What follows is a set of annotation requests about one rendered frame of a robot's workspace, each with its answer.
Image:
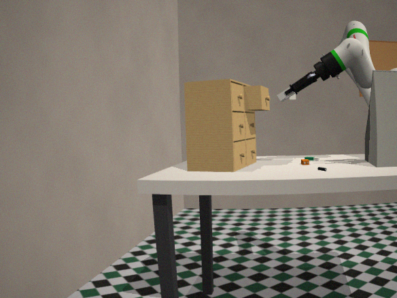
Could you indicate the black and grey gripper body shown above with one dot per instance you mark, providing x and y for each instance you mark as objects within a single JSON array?
[{"x": 320, "y": 70}]

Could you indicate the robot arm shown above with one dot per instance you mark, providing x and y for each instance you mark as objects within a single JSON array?
[{"x": 353, "y": 56}]

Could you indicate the tan wooden chest of drawers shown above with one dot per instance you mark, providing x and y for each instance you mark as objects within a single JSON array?
[{"x": 209, "y": 127}]

